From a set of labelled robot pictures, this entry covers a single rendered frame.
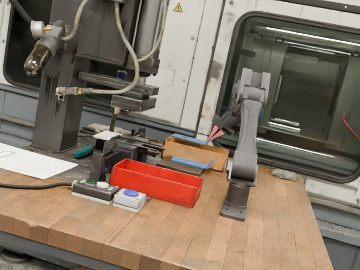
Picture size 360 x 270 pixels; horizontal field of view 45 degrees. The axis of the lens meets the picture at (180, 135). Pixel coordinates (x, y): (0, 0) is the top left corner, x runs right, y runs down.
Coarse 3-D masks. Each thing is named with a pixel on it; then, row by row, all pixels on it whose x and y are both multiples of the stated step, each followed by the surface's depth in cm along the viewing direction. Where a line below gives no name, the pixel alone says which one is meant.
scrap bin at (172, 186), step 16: (128, 160) 133; (112, 176) 122; (128, 176) 121; (144, 176) 120; (160, 176) 132; (176, 176) 130; (192, 176) 130; (144, 192) 121; (160, 192) 120; (176, 192) 119; (192, 192) 118
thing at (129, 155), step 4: (104, 148) 139; (108, 148) 138; (124, 152) 137; (128, 152) 137; (132, 152) 137; (136, 152) 141; (124, 156) 138; (128, 156) 137; (132, 156) 137; (136, 156) 142; (140, 156) 151; (144, 156) 153; (120, 160) 138; (136, 160) 143; (140, 160) 151; (144, 160) 154; (108, 168) 139
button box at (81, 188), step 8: (0, 184) 106; (8, 184) 106; (56, 184) 113; (64, 184) 114; (72, 184) 113; (80, 184) 110; (88, 184) 111; (96, 184) 112; (72, 192) 111; (80, 192) 110; (88, 192) 110; (96, 192) 109; (104, 192) 109; (112, 192) 110; (96, 200) 110; (104, 200) 109; (112, 200) 112
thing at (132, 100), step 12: (84, 72) 143; (144, 72) 141; (108, 84) 142; (120, 84) 141; (144, 84) 143; (120, 96) 135; (132, 96) 140; (144, 96) 142; (120, 108) 138; (132, 108) 134; (144, 108) 138
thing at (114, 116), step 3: (123, 72) 169; (126, 72) 170; (111, 108) 171; (114, 108) 171; (114, 114) 172; (111, 117) 173; (114, 117) 173; (111, 120) 173; (114, 120) 173; (111, 123) 173; (114, 123) 173; (111, 126) 173; (114, 126) 174; (111, 129) 173; (114, 129) 174
